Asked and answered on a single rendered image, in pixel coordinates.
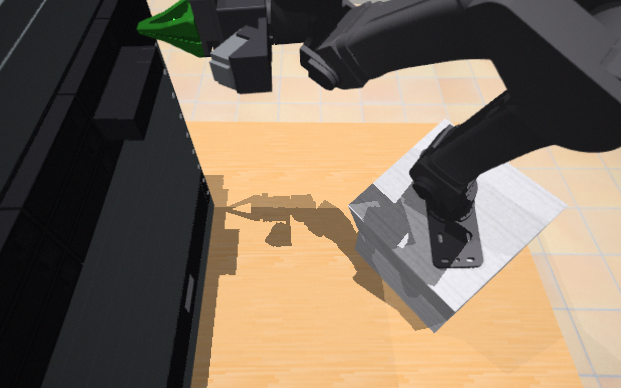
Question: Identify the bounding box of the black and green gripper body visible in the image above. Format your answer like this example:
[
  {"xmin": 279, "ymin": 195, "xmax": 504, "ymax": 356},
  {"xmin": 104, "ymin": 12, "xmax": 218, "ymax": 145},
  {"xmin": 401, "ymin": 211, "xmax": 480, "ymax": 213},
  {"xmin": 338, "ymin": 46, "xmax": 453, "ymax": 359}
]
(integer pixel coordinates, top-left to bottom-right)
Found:
[{"xmin": 189, "ymin": 0, "xmax": 273, "ymax": 57}]

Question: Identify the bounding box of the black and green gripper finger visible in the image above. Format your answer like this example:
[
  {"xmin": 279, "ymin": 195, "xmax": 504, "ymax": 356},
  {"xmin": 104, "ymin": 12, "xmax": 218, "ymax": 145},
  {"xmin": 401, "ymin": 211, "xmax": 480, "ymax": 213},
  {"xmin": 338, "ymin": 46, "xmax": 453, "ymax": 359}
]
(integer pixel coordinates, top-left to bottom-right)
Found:
[
  {"xmin": 138, "ymin": 32, "xmax": 205, "ymax": 58},
  {"xmin": 137, "ymin": 0, "xmax": 199, "ymax": 38}
]

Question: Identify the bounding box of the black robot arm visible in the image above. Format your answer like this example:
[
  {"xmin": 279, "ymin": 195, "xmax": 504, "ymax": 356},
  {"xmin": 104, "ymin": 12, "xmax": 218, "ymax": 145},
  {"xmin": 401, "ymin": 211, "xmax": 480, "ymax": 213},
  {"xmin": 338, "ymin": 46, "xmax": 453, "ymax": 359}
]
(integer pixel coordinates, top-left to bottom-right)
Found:
[{"xmin": 209, "ymin": 0, "xmax": 621, "ymax": 269}]

